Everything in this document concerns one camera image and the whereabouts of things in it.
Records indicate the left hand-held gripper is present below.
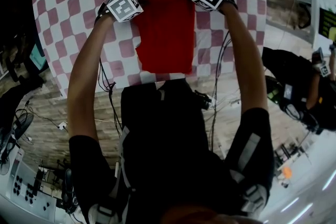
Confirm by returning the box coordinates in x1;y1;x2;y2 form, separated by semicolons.
98;0;144;23

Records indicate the red sweatshirt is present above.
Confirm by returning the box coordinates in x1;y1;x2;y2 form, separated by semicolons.
135;0;197;75

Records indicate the person's right forearm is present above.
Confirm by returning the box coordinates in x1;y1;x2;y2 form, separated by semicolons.
219;4;269;116

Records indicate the person's left forearm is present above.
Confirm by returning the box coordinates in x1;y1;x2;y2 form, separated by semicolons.
67;14;118;140

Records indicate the white office desk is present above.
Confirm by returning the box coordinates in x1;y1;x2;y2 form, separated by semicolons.
265;0;320;47

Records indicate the pink white checkered tablecloth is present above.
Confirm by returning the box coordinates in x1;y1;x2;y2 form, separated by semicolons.
30;0;266;98

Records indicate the teal flat box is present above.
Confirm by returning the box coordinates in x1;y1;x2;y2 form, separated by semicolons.
29;44;48;71

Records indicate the black office chair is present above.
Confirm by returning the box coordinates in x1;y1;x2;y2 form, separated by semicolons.
0;0;50;87

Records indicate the person's black clothing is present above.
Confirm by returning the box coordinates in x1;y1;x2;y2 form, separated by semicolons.
68;80;276;224

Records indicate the standing fan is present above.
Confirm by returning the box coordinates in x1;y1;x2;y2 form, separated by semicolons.
0;110;35;175

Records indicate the white workbench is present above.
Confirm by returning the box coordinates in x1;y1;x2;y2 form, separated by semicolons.
5;149;58;220

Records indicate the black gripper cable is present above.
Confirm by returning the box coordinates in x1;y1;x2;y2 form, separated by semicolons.
97;57;124;137
208;31;233;152

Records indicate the person's left shoulder strap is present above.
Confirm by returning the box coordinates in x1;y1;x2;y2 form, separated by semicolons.
88;125;137;223

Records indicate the person's shoulder strap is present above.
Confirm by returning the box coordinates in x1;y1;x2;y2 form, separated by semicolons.
88;125;137;223
228;132;268;215

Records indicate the person's right shoulder strap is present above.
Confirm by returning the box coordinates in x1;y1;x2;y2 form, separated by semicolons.
228;132;268;215

